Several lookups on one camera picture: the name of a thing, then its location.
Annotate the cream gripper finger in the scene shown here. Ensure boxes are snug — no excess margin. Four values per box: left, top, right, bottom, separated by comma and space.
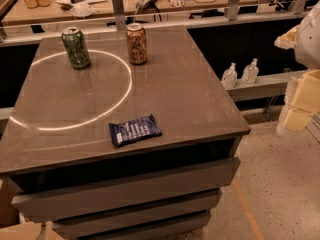
274, 25, 299, 49
276, 69, 320, 135

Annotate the green soda can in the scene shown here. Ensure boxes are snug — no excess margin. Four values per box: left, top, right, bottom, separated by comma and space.
61, 27, 91, 69

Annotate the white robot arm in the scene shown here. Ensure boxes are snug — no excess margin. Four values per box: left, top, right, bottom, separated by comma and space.
274, 2, 320, 135

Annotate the orange soda can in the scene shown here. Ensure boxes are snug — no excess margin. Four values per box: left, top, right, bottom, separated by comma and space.
126, 23, 147, 65

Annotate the right sanitizer bottle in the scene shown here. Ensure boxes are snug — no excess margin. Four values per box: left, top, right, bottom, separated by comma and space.
241, 58, 259, 84

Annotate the sanitizer bottle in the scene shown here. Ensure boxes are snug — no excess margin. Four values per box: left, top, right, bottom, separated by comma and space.
221, 63, 237, 89
241, 58, 259, 84

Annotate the left sanitizer bottle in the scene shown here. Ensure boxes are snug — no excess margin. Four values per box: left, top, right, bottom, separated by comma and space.
221, 63, 237, 89

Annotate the blue snack packet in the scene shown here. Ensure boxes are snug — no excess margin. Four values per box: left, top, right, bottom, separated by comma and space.
109, 115, 162, 147

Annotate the grey drawer cabinet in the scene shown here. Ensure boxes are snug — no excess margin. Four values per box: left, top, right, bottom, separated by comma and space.
0, 26, 249, 240

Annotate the white cup on saucer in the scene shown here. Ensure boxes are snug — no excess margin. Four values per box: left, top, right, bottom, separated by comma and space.
70, 3, 93, 18

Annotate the wooden back desk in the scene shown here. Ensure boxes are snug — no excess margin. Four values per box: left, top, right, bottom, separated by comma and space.
1, 0, 259, 26

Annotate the cardboard box corner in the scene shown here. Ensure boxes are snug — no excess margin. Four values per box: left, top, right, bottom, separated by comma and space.
0, 222, 65, 240

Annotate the metal bracket post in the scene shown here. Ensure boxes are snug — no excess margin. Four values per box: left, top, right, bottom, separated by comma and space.
112, 0, 126, 31

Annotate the metal rail frame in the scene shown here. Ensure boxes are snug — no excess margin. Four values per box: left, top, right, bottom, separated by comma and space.
1, 0, 310, 46

